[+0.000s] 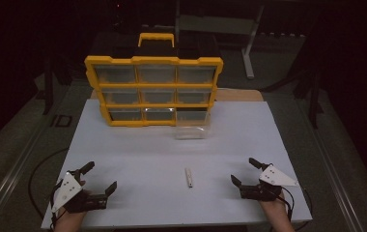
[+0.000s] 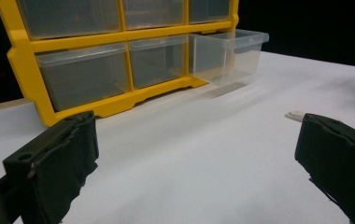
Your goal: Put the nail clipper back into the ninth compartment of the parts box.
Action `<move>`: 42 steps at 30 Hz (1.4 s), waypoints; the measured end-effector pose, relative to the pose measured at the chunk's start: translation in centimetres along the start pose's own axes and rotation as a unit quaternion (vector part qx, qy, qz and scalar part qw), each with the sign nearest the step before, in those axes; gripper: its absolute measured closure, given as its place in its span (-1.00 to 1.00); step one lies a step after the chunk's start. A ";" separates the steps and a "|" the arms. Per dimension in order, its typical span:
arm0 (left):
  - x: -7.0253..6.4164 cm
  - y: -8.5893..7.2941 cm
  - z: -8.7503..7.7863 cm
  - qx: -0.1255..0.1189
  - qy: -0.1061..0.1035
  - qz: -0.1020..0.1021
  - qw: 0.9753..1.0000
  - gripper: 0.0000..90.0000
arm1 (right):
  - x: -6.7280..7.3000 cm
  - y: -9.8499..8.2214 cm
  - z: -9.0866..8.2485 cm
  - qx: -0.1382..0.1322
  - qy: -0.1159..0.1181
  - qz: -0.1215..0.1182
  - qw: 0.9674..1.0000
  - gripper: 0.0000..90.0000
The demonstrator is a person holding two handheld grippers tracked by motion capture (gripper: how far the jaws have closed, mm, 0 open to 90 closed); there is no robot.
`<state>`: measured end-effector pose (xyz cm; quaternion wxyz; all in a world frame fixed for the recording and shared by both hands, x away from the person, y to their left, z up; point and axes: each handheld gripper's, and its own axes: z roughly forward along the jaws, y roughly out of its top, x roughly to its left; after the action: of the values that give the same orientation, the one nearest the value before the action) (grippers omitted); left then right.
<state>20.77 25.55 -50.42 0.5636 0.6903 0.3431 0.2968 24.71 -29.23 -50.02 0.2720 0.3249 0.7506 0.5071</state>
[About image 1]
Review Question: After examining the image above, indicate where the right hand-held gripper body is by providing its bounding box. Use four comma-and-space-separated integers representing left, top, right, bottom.
239, 163, 300, 203

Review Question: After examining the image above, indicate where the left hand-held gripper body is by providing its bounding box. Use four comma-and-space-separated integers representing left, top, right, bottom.
50, 172, 109, 214

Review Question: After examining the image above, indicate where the small white stick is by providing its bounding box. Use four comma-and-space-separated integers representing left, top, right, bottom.
184, 167, 194, 189

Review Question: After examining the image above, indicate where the clear plastic drawer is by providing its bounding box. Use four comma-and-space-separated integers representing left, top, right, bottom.
174, 110, 212, 140

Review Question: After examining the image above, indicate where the person's left hand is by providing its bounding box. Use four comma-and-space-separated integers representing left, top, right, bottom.
55, 180, 93, 226

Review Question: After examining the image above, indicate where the person's right hand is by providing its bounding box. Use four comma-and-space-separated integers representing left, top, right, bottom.
261, 192, 291, 224

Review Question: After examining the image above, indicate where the wooden board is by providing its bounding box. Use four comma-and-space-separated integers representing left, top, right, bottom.
89, 88, 265, 102

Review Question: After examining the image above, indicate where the black tripod stand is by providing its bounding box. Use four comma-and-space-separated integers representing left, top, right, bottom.
263, 61, 326, 131
36, 56, 73, 116

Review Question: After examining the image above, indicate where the grey metal stand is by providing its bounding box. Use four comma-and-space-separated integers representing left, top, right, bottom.
174, 0, 267, 80

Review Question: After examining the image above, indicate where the set of clear drawers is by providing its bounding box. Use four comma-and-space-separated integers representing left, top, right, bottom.
94, 64, 218, 123

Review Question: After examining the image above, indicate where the yellow and black organizer cabinet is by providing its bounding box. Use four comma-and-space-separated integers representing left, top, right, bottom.
84, 32, 224, 128

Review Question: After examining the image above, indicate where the black cable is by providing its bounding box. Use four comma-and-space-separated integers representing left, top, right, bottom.
27, 147, 71, 232
279, 186, 314, 232

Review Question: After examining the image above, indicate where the metal floor rail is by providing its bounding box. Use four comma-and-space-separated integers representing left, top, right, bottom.
296, 96, 367, 232
0, 105, 64, 232

